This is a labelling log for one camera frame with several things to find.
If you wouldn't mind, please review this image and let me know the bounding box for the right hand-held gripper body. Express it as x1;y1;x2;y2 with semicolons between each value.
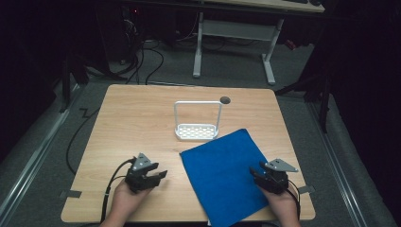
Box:
254;158;299;195

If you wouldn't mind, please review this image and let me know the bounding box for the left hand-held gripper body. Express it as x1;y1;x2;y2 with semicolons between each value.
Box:
125;152;159;194

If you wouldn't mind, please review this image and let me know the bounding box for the blue cloth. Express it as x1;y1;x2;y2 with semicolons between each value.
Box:
179;128;271;227

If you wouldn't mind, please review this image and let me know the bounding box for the person's right hand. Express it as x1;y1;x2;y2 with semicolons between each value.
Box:
259;187;300;220

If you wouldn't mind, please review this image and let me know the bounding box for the person's left hand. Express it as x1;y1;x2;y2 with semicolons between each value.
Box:
106;181;153;220

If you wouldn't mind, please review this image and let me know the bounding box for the grey tape piece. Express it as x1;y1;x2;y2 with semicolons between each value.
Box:
297;184;316;195
59;189;83;200

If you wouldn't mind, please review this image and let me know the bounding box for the black metal stand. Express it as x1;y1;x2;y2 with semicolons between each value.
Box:
58;51;91;114
273;70;334;134

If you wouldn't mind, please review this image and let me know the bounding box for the dark computer tower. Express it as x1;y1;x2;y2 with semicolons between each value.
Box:
105;4;145;65

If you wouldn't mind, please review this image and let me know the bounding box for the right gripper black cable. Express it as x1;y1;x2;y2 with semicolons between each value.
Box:
286;179;302;220

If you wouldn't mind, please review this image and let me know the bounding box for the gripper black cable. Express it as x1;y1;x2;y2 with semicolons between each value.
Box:
286;179;302;220
99;158;135;223

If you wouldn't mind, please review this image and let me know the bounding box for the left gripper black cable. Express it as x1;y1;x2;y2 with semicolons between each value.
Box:
99;158;135;223

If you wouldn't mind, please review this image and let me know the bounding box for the white rack with handle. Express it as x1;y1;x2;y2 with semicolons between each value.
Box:
173;100;223;142

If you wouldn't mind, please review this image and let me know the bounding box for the metal floor rail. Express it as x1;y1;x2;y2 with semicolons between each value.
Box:
306;100;372;227
0;83;83;218

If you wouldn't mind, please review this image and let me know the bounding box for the black floor cable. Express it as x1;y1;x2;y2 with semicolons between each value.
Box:
65;107;101;176

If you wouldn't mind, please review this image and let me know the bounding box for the bundle of black floor cables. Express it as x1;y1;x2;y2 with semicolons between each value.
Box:
108;37;166;86

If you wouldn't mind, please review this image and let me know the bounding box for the white metal frame desk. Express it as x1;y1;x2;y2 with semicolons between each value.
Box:
192;0;326;86

